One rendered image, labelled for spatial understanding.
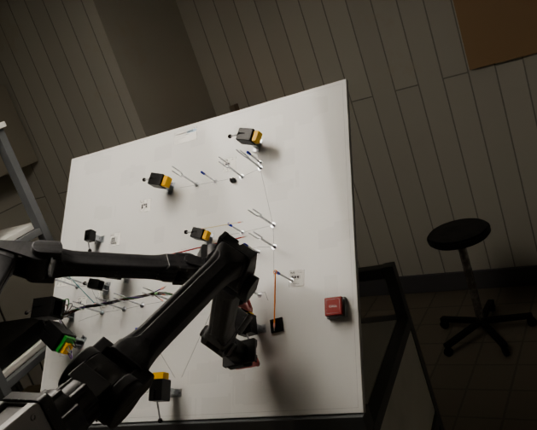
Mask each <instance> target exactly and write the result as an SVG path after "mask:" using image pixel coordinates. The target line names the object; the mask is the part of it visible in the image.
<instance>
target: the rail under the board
mask: <svg viewBox="0 0 537 430"><path fill-rule="evenodd" d="M365 412H366V413H357V414H336V415H295V416H273V417H253V418H231V419H211V420H190V421H163V422H162V423H159V422H158V421H149V422H127V423H120V424H119V425H118V426H117V427H115V428H113V429H110V428H109V427H108V426H106V425H105V426H104V425H103V424H90V426H89V427H88V430H372V428H373V426H374V421H373V419H372V416H371V412H370V409H369V406H368V404H366V405H365Z"/></svg>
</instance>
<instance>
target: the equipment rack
mask: <svg viewBox="0 0 537 430"><path fill-rule="evenodd" d="M3 127H6V124H5V122H1V123H0V155H1V157H2V159H3V163H4V164H5V166H6V168H7V170H8V173H9V175H10V177H11V179H12V181H13V184H14V186H15V188H16V190H17V193H18V195H19V197H20V199H21V201H22V204H23V206H24V207H25V209H26V212H27V215H28V217H29V218H30V220H31V223H29V224H23V225H19V226H15V227H11V228H7V229H4V230H0V240H6V241H14V240H16V239H17V240H16V241H31V240H33V239H34V238H36V237H38V239H39V240H41V241H53V237H52V235H51V233H50V230H49V228H48V226H47V224H46V223H45V220H44V217H43V215H42V213H41V211H40V209H39V207H38V204H37V202H36V200H35V198H34V196H33V193H32V191H31V189H30V187H29V184H28V182H27V180H26V178H25V175H24V173H23V171H22V170H21V168H20V164H19V162H18V160H17V159H16V156H15V153H14V151H13V149H12V147H11V145H10V143H9V139H8V138H7V136H6V134H5V132H4V129H1V128H3ZM43 347H44V348H43ZM41 348H43V349H42V350H40V349H41ZM39 350H40V351H39ZM38 351H39V352H38ZM36 352H38V353H37V354H36V355H34V354H35V353H36ZM45 352H46V346H45V344H44V343H43V341H41V340H40V339H39V340H37V341H36V342H35V343H33V344H32V345H31V346H29V347H28V348H27V349H26V350H25V351H23V352H22V353H21V354H20V355H19V356H18V357H16V358H15V359H14V360H13V361H11V362H10V363H9V364H8V365H6V366H5V367H4V368H3V369H0V401H2V399H3V398H5V397H6V396H7V395H9V394H10V393H11V392H19V391H20V390H19V388H18V386H17V385H16V382H17V383H18V385H19V387H20V389H21V391H23V390H24V388H23V386H22V385H21V383H20V379H21V378H22V377H23V376H25V375H26V374H27V373H28V372H29V371H31V370H32V369H33V368H34V367H35V366H37V365H38V364H39V363H40V362H41V361H43V360H44V358H45ZM33 355H34V356H33ZM32 356H33V357H32ZM30 357H32V358H31V359H29V358H30ZM28 359H29V360H28ZM27 360H28V361H27ZM25 361H27V362H26V363H24V362H25ZM23 363H24V364H23ZM22 364H23V365H22ZM21 365H22V366H21ZM20 366H21V367H20ZM19 367H20V368H19ZM16 369H17V370H16ZM15 370H16V371H15ZM12 373H13V374H12Z"/></svg>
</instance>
